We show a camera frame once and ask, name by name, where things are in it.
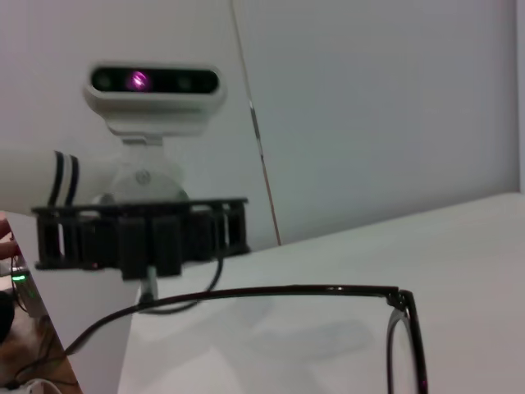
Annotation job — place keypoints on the white box with green light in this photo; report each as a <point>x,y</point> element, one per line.
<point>24,287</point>

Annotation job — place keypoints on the white head camera neck mount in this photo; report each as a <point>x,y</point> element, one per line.
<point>143,176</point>

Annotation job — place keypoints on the white head camera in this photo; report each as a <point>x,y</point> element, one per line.
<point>123,102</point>

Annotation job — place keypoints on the black glasses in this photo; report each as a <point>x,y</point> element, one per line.
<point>400,297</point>

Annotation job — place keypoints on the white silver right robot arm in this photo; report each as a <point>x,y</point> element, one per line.
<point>28,176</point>

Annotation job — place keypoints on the round black object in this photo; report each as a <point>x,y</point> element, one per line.
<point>5,316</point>

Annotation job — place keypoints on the bare person hand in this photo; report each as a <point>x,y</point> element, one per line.
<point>6,242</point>

